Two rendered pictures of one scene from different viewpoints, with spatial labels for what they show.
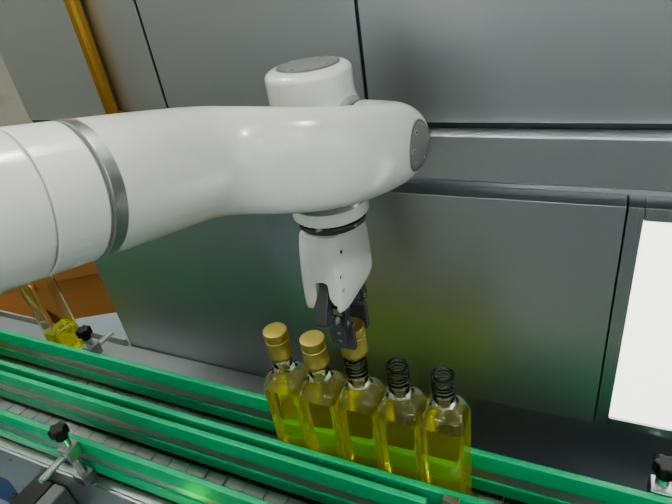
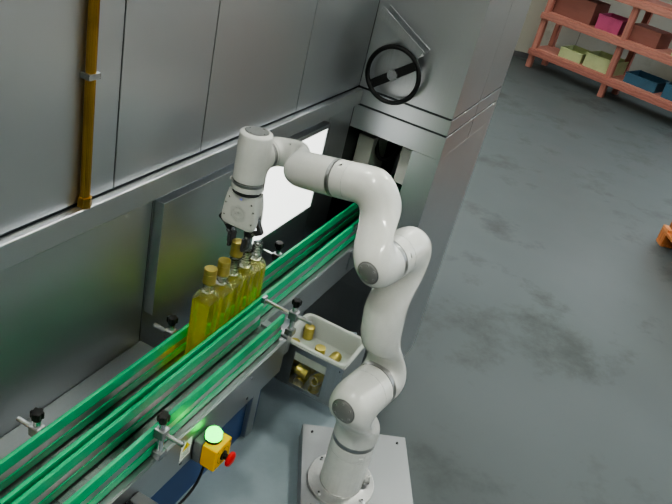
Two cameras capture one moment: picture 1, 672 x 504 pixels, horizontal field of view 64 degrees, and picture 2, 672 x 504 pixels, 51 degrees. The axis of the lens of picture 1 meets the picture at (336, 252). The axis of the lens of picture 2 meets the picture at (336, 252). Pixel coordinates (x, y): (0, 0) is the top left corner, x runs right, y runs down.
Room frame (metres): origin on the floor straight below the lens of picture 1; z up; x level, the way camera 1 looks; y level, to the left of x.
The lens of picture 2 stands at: (0.53, 1.65, 2.34)
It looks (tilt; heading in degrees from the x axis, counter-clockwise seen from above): 30 degrees down; 261
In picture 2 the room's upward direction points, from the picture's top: 14 degrees clockwise
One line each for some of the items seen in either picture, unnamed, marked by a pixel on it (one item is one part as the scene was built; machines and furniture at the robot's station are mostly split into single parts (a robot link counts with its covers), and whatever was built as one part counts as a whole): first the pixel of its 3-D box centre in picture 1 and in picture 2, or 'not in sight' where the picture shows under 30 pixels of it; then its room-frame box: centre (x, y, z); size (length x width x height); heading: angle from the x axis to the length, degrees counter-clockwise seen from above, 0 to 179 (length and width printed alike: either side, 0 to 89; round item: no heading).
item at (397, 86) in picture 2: not in sight; (394, 74); (0.09, -0.84, 1.66); 0.21 x 0.05 x 0.21; 151
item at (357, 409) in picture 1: (367, 435); (227, 303); (0.53, 0.00, 1.16); 0.06 x 0.06 x 0.21; 62
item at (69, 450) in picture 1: (61, 466); (169, 441); (0.60, 0.49, 1.11); 0.07 x 0.04 x 0.13; 151
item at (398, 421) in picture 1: (406, 445); (239, 295); (0.50, -0.05, 1.16); 0.06 x 0.06 x 0.21; 61
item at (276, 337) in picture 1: (277, 341); (210, 275); (0.58, 0.10, 1.31); 0.04 x 0.04 x 0.04
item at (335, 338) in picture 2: not in sight; (323, 348); (0.21, -0.11, 0.97); 0.22 x 0.17 x 0.09; 151
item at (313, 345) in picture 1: (314, 350); (223, 266); (0.55, 0.05, 1.31); 0.04 x 0.04 x 0.04
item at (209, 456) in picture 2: not in sight; (212, 449); (0.50, 0.35, 0.96); 0.07 x 0.07 x 0.07; 61
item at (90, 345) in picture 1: (102, 347); (29, 429); (0.90, 0.51, 1.11); 0.07 x 0.04 x 0.13; 151
